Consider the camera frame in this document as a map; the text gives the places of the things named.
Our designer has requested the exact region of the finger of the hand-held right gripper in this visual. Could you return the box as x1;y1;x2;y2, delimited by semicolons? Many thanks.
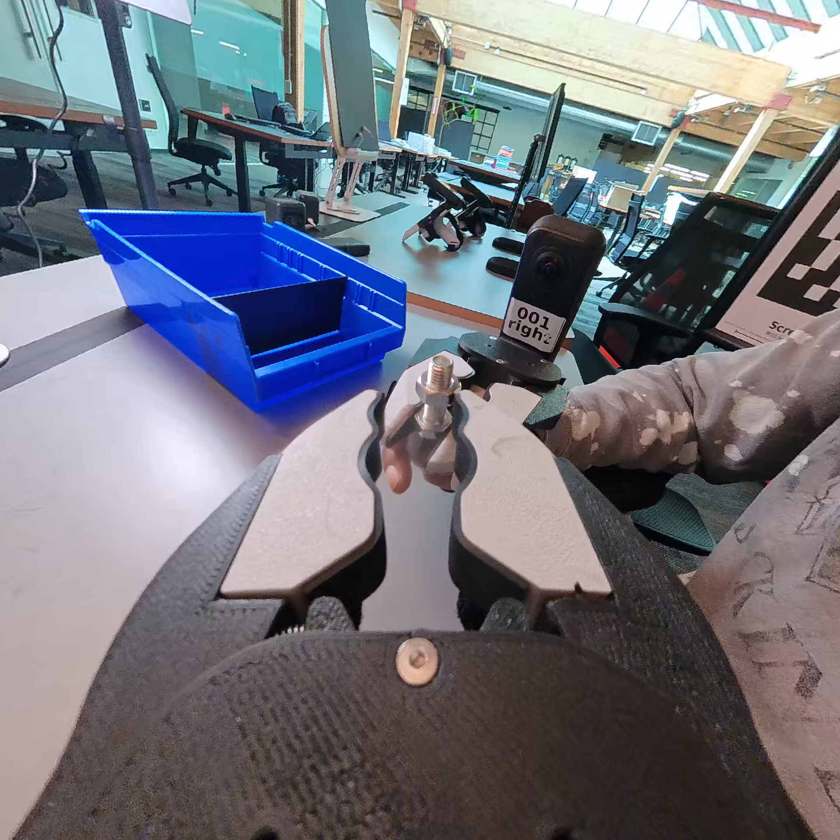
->
382;352;475;454
487;382;545;429

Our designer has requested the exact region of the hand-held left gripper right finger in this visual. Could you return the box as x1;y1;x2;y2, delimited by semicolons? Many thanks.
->
448;394;616;621

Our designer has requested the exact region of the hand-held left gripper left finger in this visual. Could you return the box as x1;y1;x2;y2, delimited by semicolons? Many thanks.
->
218;388;388;601

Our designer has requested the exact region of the silver bolt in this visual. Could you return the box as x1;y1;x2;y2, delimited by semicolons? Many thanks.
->
416;354;455;441

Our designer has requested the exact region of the blue plastic bin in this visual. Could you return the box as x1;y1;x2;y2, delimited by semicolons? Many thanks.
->
79;209;408;413

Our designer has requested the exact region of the person's left hand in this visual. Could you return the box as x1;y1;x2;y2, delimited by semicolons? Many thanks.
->
382;436;460;494

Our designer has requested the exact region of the idle hand-held gripper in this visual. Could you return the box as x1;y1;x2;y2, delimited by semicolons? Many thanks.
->
456;176;496;238
402;172;468;252

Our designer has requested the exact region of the black mesh office chair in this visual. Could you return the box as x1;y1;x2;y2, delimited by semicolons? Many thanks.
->
597;192;782;371

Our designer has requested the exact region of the black slim monitor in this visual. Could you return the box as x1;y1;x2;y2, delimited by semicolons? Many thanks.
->
518;84;567;204

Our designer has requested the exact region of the black bin divider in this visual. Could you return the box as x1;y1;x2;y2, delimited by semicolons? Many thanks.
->
213;276;349;355

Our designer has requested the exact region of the dark green chair seat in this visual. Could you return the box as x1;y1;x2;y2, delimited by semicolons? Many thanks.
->
633;489;716;555

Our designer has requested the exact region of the wooden monitor stand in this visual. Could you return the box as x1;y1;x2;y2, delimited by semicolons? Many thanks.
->
322;147;382;224

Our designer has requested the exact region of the white printed marker sign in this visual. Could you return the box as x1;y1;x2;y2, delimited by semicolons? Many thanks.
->
715;141;840;349

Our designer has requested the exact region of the tall dark monitor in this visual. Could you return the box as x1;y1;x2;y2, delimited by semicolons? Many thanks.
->
322;0;380;155

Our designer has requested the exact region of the wooden top desk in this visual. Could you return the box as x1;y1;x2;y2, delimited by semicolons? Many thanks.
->
0;98;158;211
180;108;332;214

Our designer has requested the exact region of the black pole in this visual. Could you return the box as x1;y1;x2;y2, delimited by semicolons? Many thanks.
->
95;0;160;210

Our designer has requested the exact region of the white panel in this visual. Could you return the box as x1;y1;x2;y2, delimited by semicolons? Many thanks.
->
56;0;194;26

